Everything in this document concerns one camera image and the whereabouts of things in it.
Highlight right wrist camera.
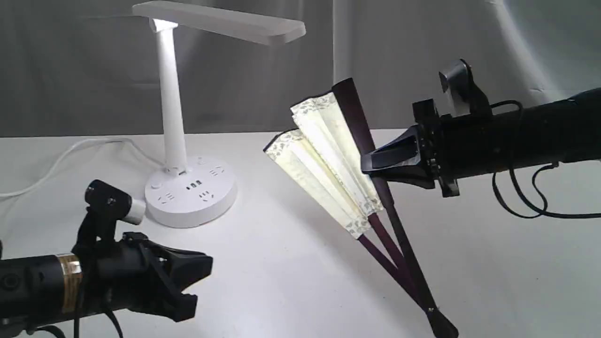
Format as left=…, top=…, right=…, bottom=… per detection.
left=439, top=59, right=493, bottom=118

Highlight white power cable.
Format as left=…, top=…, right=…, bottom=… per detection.
left=0, top=137, right=162, bottom=199

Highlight folding paper fan maroon ribs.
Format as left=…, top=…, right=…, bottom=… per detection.
left=262, top=77, right=459, bottom=338

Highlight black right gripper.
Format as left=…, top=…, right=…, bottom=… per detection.
left=361, top=99, right=498, bottom=198

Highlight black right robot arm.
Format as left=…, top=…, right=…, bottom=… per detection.
left=361, top=88, right=601, bottom=198

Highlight grey backdrop curtain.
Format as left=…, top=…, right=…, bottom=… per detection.
left=0, top=0, right=600, bottom=137

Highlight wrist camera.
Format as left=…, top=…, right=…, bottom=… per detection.
left=439, top=59, right=493, bottom=118
left=72, top=179, right=146, bottom=258

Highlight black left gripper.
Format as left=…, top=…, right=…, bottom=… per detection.
left=77, top=232, right=213, bottom=322

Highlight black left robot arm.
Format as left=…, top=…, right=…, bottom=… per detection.
left=1, top=232, right=213, bottom=338

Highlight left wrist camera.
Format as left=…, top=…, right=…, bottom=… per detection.
left=72, top=179, right=146, bottom=258

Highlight white desk lamp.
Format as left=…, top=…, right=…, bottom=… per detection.
left=131, top=0, right=306, bottom=228

